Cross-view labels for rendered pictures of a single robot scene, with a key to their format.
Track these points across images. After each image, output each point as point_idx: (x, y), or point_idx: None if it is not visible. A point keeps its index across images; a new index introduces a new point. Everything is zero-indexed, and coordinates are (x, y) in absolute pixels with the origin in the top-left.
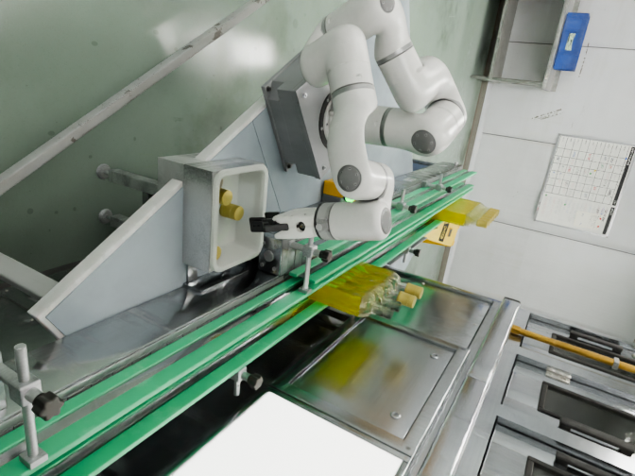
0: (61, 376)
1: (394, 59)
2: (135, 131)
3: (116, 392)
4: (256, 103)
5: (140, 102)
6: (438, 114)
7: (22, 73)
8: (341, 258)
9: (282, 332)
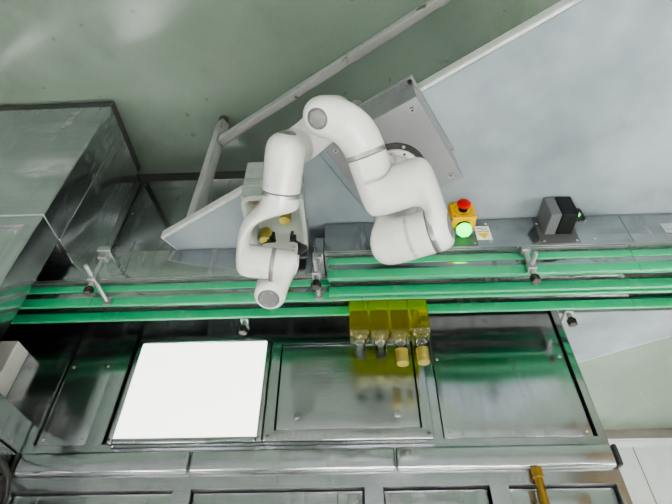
0: (148, 272)
1: (348, 164)
2: (391, 73)
3: (158, 293)
4: None
5: (398, 47)
6: (389, 230)
7: (290, 31)
8: (390, 286)
9: (292, 313)
